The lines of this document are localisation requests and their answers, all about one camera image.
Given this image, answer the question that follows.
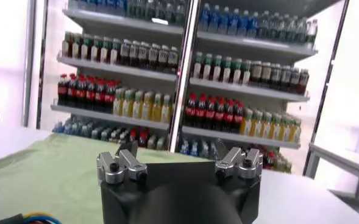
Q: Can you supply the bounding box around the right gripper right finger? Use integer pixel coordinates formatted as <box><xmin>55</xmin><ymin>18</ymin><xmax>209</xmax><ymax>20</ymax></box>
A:
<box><xmin>214</xmin><ymin>138</ymin><xmax>263</xmax><ymax>180</ymax></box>

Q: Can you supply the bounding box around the black metal frame bar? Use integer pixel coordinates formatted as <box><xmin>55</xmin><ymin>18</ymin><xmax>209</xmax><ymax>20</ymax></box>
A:
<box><xmin>35</xmin><ymin>0</ymin><xmax>49</xmax><ymax>130</ymax></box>
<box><xmin>302</xmin><ymin>0</ymin><xmax>350</xmax><ymax>177</ymax></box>

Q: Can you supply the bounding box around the cola bottle red label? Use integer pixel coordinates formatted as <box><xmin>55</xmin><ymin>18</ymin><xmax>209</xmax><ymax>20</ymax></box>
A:
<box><xmin>85</xmin><ymin>77</ymin><xmax>96</xmax><ymax>111</ymax></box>
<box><xmin>184</xmin><ymin>93</ymin><xmax>197</xmax><ymax>127</ymax></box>
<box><xmin>205</xmin><ymin>96</ymin><xmax>216</xmax><ymax>130</ymax></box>
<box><xmin>67</xmin><ymin>74</ymin><xmax>77</xmax><ymax>108</ymax></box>
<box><xmin>94</xmin><ymin>79</ymin><xmax>106</xmax><ymax>113</ymax></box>
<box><xmin>233</xmin><ymin>101</ymin><xmax>244</xmax><ymax>134</ymax></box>
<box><xmin>195</xmin><ymin>94</ymin><xmax>207</xmax><ymax>128</ymax></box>
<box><xmin>76</xmin><ymin>75</ymin><xmax>87</xmax><ymax>110</ymax></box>
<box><xmin>57</xmin><ymin>74</ymin><xmax>69</xmax><ymax>107</ymax></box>
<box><xmin>224</xmin><ymin>99</ymin><xmax>235</xmax><ymax>133</ymax></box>
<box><xmin>214</xmin><ymin>97</ymin><xmax>226</xmax><ymax>131</ymax></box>
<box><xmin>104</xmin><ymin>80</ymin><xmax>116</xmax><ymax>114</ymax></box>

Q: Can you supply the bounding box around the blue yellow wire bundle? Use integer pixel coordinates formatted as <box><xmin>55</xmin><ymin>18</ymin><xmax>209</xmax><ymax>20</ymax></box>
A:
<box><xmin>0</xmin><ymin>212</ymin><xmax>63</xmax><ymax>224</ymax></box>

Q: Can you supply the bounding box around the white side table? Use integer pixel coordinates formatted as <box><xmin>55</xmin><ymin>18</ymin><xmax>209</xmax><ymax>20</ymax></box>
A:
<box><xmin>302</xmin><ymin>121</ymin><xmax>359</xmax><ymax>211</ymax></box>

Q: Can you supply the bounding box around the grey window post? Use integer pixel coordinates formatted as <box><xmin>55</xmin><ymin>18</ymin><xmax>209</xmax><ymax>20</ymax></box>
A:
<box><xmin>22</xmin><ymin>0</ymin><xmax>37</xmax><ymax>128</ymax></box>

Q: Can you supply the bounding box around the light green T-shirt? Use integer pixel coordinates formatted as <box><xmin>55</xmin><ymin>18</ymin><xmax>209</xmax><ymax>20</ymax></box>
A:
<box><xmin>0</xmin><ymin>133</ymin><xmax>211</xmax><ymax>224</ymax></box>

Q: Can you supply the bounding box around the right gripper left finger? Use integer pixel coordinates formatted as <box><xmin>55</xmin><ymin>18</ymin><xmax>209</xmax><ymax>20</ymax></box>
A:
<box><xmin>96</xmin><ymin>140</ymin><xmax>148</xmax><ymax>185</ymax></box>

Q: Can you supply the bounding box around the yellow tea bottle green cap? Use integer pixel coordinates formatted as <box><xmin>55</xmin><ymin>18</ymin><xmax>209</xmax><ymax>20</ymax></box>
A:
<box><xmin>271</xmin><ymin>113</ymin><xmax>282</xmax><ymax>140</ymax></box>
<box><xmin>113</xmin><ymin>87</ymin><xmax>124</xmax><ymax>116</ymax></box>
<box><xmin>241</xmin><ymin>108</ymin><xmax>254</xmax><ymax>136</ymax></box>
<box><xmin>152</xmin><ymin>93</ymin><xmax>163</xmax><ymax>122</ymax></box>
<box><xmin>280</xmin><ymin>114</ymin><xmax>291</xmax><ymax>141</ymax></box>
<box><xmin>161</xmin><ymin>94</ymin><xmax>172</xmax><ymax>124</ymax></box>
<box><xmin>123</xmin><ymin>88</ymin><xmax>134</xmax><ymax>118</ymax></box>
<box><xmin>261</xmin><ymin>111</ymin><xmax>272</xmax><ymax>139</ymax></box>
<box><xmin>251</xmin><ymin>110</ymin><xmax>263</xmax><ymax>138</ymax></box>
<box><xmin>289</xmin><ymin>117</ymin><xmax>302</xmax><ymax>143</ymax></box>
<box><xmin>142</xmin><ymin>91</ymin><xmax>154</xmax><ymax>121</ymax></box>
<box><xmin>132</xmin><ymin>90</ymin><xmax>144</xmax><ymax>119</ymax></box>

